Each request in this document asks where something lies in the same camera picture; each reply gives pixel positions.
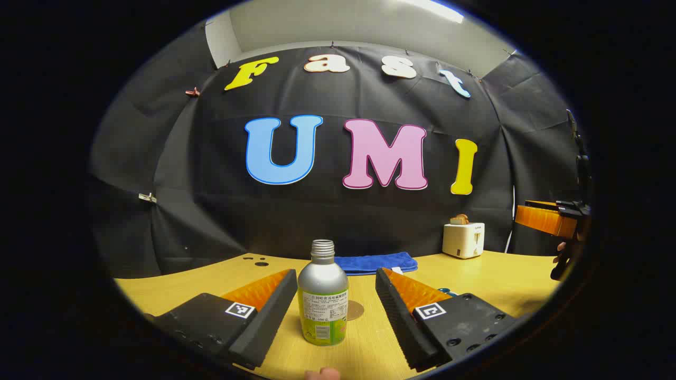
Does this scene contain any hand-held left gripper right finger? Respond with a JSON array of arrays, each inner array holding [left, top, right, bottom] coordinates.
[[375, 267, 518, 373]]

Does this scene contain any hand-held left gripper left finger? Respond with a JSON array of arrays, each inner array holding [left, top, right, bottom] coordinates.
[[152, 268, 299, 370]]

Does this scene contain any silver green-label water bottle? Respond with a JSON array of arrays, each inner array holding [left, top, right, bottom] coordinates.
[[297, 239, 350, 347]]

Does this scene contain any folded blue towel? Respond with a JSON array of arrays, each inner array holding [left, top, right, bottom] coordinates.
[[334, 252, 418, 276]]

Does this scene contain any white toaster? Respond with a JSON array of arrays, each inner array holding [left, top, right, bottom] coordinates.
[[442, 222, 485, 259]]

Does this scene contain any black backdrop cloth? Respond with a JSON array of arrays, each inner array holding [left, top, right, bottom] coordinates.
[[87, 42, 587, 280]]

